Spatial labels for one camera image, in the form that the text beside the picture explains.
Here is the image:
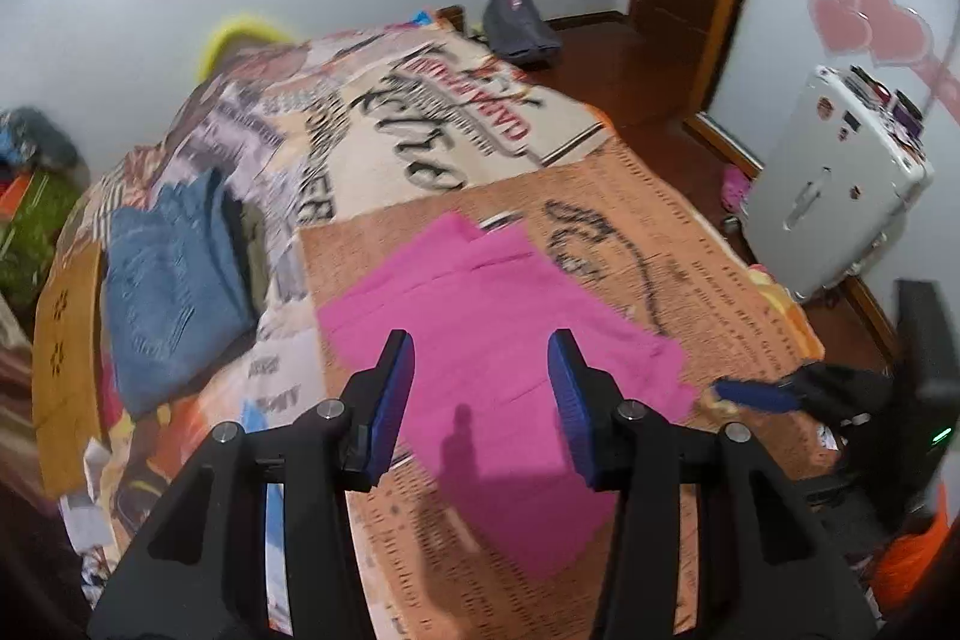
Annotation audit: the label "dark grey backpack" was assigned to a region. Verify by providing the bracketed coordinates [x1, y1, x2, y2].
[481, 0, 563, 70]

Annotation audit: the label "folded blue jeans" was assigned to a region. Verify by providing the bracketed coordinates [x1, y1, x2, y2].
[101, 167, 256, 417]

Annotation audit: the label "pink heart wall decoration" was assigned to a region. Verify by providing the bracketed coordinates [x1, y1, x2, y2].
[754, 0, 960, 124]

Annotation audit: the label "printed blanket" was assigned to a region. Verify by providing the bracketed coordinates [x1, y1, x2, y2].
[34, 21, 826, 640]

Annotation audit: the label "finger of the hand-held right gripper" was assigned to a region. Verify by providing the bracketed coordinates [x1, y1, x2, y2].
[705, 361, 893, 432]

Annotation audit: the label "pink pants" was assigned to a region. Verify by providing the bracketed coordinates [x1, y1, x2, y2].
[316, 212, 700, 582]

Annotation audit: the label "orange cloth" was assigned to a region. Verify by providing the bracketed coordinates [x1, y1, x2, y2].
[870, 482, 952, 615]

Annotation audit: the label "green cloth pile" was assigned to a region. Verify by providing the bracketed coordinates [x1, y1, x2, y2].
[0, 171, 80, 311]

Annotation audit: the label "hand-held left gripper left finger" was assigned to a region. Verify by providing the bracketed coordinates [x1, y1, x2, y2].
[88, 329, 416, 640]

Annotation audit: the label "brown wooden bed board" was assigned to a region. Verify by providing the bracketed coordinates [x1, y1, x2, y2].
[31, 246, 106, 500]

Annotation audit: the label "small pink floor item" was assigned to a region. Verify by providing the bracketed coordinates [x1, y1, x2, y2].
[721, 166, 752, 212]

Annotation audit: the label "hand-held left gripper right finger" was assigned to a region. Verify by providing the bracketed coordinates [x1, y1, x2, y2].
[547, 329, 878, 640]

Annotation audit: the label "yellow round object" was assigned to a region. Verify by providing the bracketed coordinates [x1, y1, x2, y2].
[199, 14, 297, 82]

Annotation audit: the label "white suitcase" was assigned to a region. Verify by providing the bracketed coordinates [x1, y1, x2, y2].
[744, 64, 935, 305]

